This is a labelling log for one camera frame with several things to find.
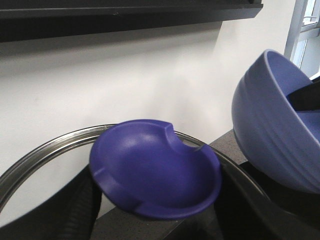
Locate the window frame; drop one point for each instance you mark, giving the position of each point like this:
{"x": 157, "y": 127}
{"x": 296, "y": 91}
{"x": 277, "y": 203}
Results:
{"x": 303, "y": 40}

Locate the black range hood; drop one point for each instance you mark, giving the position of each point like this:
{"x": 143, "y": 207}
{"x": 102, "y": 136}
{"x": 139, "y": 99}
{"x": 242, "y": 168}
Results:
{"x": 22, "y": 20}

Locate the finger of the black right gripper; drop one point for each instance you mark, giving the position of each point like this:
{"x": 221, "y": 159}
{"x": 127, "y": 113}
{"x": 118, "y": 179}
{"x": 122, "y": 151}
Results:
{"x": 251, "y": 206}

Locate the glass lid with blue knob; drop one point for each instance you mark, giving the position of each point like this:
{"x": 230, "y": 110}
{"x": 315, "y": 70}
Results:
{"x": 143, "y": 167}

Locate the left gripper black right finger in bowl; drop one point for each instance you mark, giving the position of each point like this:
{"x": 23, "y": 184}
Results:
{"x": 306, "y": 98}

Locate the light blue ribbed bowl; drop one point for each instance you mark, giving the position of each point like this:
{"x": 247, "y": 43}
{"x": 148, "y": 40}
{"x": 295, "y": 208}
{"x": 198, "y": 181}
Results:
{"x": 279, "y": 141}

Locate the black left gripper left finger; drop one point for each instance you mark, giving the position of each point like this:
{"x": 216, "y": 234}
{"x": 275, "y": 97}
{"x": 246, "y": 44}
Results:
{"x": 70, "y": 214}

